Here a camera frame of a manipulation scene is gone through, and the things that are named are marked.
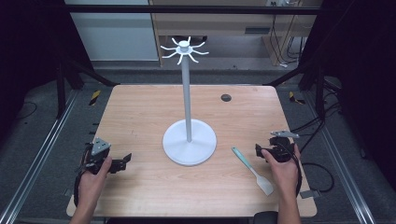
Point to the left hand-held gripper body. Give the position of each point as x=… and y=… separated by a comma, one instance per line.
x=100, y=146

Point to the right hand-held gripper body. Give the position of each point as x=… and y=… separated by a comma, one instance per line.
x=280, y=148

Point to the person's right hand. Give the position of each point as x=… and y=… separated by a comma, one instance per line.
x=285, y=175

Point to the person's left hand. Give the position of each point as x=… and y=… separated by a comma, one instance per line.
x=91, y=185

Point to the yellow black floor tape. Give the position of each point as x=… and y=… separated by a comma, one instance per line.
x=294, y=98
x=95, y=97

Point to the black table grommet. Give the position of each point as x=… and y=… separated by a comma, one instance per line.
x=226, y=97

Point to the black seat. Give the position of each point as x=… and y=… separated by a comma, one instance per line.
x=265, y=217

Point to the white hook stand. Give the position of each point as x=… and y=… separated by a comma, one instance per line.
x=187, y=102

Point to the white cabinet panel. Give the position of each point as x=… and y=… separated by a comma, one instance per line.
x=115, y=35

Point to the black curtain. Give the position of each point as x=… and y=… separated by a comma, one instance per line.
x=28, y=46
x=364, y=62

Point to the wooden background desk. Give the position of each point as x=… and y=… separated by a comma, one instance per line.
x=218, y=25

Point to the aluminium floor rail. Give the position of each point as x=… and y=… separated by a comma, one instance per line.
x=345, y=161
x=46, y=146

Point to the grey metal table bracket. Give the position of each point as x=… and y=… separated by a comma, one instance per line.
x=310, y=194

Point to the black metal frame strut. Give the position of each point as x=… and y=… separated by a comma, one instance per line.
x=61, y=90
x=319, y=90

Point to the black horizontal frame bar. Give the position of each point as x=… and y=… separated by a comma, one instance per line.
x=186, y=9

